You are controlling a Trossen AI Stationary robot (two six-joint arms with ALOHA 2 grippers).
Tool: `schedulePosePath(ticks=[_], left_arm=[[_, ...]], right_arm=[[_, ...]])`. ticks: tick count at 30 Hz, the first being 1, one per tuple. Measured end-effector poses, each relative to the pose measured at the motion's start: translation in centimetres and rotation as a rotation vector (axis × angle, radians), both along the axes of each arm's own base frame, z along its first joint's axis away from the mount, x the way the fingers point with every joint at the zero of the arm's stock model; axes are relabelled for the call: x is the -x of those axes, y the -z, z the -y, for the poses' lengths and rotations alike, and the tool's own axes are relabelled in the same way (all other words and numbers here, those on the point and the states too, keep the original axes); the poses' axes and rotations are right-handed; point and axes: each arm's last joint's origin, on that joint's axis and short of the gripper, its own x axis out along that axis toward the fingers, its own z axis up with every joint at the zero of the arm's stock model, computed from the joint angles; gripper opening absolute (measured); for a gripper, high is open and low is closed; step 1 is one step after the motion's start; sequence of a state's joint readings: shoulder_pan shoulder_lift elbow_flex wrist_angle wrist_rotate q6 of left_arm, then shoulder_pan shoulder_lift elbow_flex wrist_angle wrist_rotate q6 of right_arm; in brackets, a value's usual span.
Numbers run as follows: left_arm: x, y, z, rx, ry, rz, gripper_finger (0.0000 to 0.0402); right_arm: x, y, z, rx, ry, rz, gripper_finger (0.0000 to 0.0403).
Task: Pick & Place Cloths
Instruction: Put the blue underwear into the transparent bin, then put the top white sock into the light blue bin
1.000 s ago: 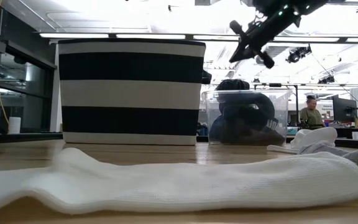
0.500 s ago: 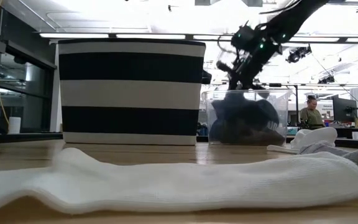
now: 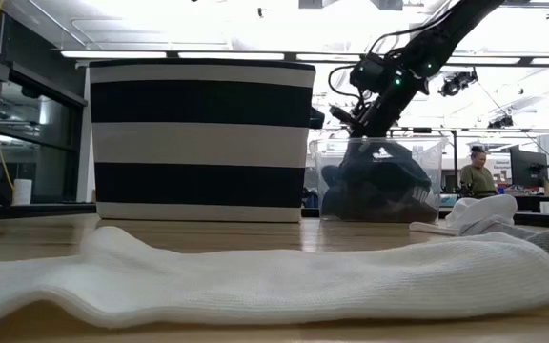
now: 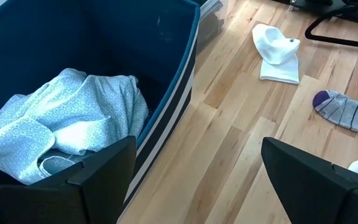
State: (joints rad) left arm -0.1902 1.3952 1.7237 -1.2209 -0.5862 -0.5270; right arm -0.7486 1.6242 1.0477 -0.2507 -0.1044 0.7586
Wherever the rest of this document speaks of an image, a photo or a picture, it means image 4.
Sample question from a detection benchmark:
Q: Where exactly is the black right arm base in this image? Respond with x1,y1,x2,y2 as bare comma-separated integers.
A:
272,0,358,15

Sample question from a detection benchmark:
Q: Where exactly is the black white striped fabric basket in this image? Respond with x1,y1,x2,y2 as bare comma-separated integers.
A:
0,0,201,218

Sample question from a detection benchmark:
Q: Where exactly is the clear plastic bin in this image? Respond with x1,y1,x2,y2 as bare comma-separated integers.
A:
196,0,225,57

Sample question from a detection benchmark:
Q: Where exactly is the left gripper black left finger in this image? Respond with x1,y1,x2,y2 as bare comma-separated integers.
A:
0,136,137,224

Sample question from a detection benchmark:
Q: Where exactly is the light grey patterned shirt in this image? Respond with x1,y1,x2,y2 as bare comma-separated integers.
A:
311,89,358,137

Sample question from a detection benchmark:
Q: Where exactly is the light grey patterned cloth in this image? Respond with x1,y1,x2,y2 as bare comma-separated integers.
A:
0,67,149,186

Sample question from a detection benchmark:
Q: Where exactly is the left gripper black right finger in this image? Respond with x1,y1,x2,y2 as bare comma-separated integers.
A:
261,136,358,224

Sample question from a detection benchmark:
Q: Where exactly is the black chair base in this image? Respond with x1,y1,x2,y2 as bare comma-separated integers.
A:
305,9,358,50

